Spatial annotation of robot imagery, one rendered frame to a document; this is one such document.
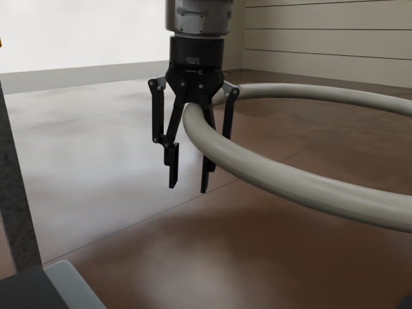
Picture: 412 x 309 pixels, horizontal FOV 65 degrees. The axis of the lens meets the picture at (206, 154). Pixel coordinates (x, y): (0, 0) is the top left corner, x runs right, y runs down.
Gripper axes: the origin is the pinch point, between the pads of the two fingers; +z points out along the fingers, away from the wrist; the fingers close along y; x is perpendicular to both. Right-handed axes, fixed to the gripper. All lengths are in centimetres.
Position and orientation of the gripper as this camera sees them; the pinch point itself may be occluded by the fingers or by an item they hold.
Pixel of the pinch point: (189, 169)
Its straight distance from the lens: 52.6
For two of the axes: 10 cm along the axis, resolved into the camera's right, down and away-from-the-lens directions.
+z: -0.7, 9.1, 4.0
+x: 1.7, -3.9, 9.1
